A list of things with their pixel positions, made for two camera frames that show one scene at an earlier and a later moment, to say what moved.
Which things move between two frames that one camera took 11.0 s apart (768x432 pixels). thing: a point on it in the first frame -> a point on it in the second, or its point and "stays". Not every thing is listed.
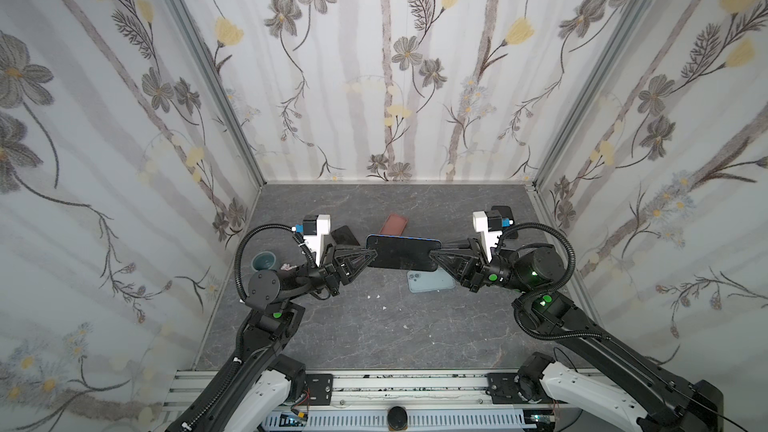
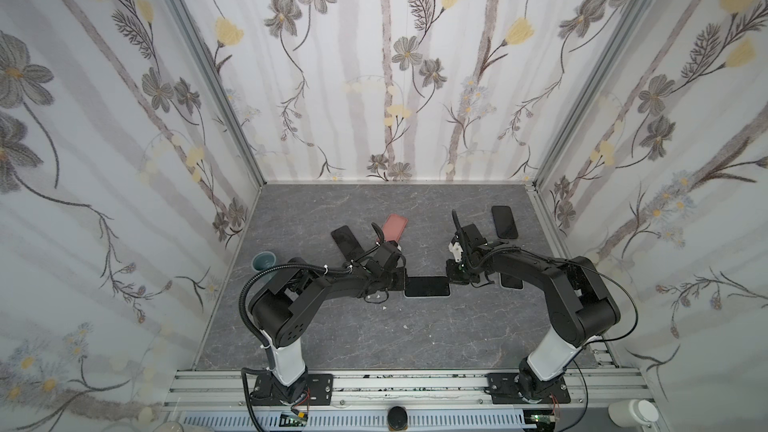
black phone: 343,236 stays
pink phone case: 394,225 stays
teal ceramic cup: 263,261 stays
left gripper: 342,257 -> 401,275
